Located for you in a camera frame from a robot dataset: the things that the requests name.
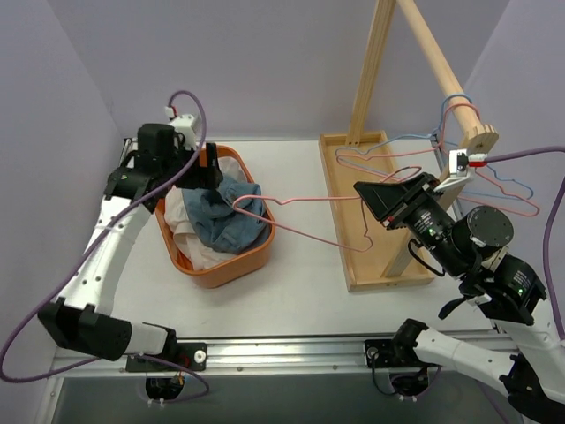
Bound pink wire hanger front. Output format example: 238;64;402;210
335;99;540;217

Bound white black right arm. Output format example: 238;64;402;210
354;173;564;423

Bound white ruffled skirt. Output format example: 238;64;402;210
164;157;247;271

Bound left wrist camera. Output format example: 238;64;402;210
164;106;200;150

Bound blue wire hanger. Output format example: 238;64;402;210
335;93;535;207

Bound pink wire hanger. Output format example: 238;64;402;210
231;194;373;253
335;99;540;217

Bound orange plastic basket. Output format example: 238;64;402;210
155;146;275;289

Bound wooden clothes rack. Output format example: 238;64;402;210
319;1;499;292

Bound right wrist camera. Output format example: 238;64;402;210
433;149;487;193

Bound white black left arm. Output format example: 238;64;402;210
37;115;222;370

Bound aluminium mounting rail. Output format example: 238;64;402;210
52;335;522;376

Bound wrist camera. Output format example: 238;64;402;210
433;149;487;193
164;106;200;150

